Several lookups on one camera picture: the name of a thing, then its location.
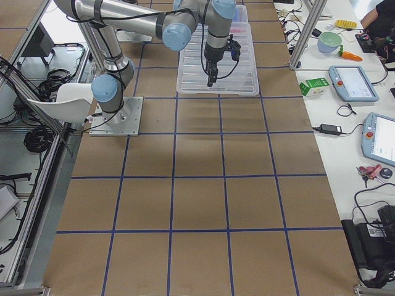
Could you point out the green and blue bowl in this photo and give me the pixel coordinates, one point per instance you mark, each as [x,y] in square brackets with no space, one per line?
[328,42]

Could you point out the green white carton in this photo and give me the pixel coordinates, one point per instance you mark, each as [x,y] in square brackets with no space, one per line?
[314,87]

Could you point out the near teach pendant tablet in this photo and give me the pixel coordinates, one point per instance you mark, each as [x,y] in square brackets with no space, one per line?
[378,138]

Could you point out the aluminium frame post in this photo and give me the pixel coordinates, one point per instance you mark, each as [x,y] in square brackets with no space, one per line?
[308,28]

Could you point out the clear plastic box lid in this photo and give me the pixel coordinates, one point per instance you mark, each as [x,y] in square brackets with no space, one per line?
[231,70]

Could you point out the white plastic chair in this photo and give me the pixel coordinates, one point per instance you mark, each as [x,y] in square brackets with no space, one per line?
[72,105]

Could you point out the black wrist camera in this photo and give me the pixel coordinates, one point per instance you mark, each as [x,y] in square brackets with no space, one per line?
[234,48]

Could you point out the far teach pendant tablet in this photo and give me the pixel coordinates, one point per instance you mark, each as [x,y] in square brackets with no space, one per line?
[352,84]

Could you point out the key bunch with pink tag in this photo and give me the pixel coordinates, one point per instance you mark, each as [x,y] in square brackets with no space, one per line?
[369,172]

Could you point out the toy carrot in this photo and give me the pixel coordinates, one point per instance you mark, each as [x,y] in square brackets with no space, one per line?
[348,55]

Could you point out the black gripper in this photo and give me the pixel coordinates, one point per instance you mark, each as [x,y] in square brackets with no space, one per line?
[213,54]

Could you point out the clear plastic storage box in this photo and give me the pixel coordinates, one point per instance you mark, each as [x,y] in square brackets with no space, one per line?
[240,22]

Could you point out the black power adapter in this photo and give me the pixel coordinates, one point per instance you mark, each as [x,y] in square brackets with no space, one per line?
[330,129]

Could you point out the teach pendant tablet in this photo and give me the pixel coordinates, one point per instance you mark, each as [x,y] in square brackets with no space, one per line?
[378,138]
[352,84]

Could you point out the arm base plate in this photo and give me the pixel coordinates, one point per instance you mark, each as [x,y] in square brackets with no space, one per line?
[126,121]

